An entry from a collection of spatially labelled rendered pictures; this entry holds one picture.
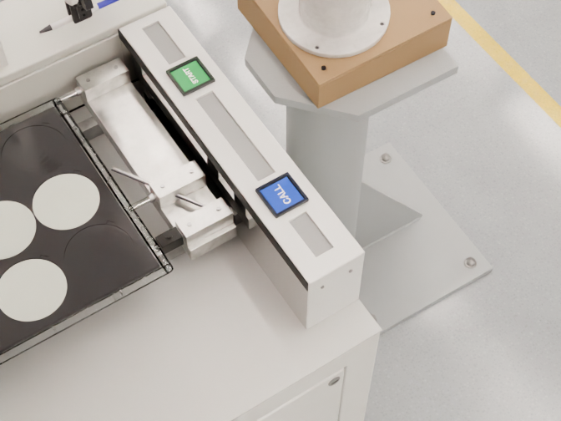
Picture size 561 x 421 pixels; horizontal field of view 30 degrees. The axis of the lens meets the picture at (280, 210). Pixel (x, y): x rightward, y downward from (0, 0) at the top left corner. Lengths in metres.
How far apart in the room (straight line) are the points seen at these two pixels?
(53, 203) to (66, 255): 0.09
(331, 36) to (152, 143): 0.35
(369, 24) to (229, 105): 0.32
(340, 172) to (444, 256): 0.59
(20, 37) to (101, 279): 0.43
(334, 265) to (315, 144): 0.56
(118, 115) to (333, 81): 0.35
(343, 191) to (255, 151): 0.59
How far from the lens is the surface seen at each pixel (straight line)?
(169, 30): 1.70
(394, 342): 2.46
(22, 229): 1.58
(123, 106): 1.71
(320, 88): 1.73
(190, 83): 1.62
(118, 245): 1.54
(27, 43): 1.71
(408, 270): 2.54
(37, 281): 1.53
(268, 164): 1.53
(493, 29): 3.05
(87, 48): 1.71
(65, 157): 1.64
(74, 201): 1.59
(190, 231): 1.53
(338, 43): 1.76
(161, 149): 1.65
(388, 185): 2.66
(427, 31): 1.80
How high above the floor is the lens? 2.21
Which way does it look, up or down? 57 degrees down
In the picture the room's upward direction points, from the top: straight up
